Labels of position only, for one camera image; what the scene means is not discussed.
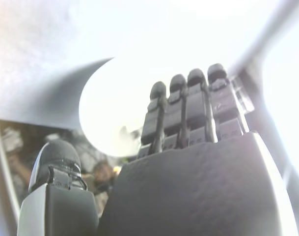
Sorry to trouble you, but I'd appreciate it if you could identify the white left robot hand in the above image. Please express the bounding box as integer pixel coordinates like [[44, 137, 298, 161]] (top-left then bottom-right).
[[16, 63, 299, 236]]

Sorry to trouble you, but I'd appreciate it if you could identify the white plate with black rim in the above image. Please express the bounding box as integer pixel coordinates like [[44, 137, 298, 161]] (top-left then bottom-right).
[[78, 57, 174, 158]]

